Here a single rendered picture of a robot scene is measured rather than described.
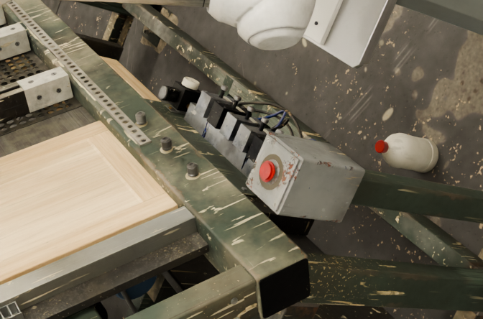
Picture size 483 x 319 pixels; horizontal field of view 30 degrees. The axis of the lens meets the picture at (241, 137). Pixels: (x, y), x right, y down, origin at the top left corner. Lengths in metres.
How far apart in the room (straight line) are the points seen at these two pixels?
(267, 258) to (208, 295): 0.15
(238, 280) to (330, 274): 0.21
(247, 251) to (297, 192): 0.19
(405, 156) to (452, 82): 0.27
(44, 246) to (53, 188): 0.21
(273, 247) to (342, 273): 0.17
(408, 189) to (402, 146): 0.62
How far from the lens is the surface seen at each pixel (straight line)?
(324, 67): 3.01
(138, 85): 3.37
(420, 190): 1.93
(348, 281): 1.90
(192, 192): 1.96
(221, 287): 1.72
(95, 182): 2.11
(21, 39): 2.76
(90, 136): 2.27
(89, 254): 1.87
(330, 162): 1.68
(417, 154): 2.55
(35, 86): 2.43
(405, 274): 2.01
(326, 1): 1.92
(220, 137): 2.14
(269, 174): 1.67
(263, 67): 3.25
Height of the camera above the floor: 2.02
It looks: 38 degrees down
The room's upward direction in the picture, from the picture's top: 79 degrees counter-clockwise
